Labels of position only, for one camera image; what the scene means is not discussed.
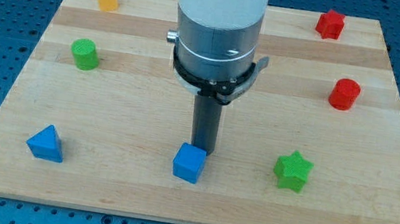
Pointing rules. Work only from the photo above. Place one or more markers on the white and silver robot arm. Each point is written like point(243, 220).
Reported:
point(213, 57)

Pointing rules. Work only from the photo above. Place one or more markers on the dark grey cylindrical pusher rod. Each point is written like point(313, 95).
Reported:
point(206, 115)

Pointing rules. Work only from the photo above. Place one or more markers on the green cylinder block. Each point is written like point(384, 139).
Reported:
point(85, 54)

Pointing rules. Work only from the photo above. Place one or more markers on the green star block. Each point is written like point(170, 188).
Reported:
point(292, 171)

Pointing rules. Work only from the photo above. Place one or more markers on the blue triangle block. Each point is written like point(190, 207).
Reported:
point(46, 145)

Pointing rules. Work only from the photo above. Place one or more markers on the red cylinder block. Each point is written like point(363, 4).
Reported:
point(344, 94)

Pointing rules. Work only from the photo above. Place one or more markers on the wooden board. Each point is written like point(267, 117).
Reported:
point(122, 123)

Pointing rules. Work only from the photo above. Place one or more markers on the blue cube block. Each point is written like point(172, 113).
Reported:
point(189, 162)

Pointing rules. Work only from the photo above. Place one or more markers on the red star block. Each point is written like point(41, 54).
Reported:
point(330, 24)

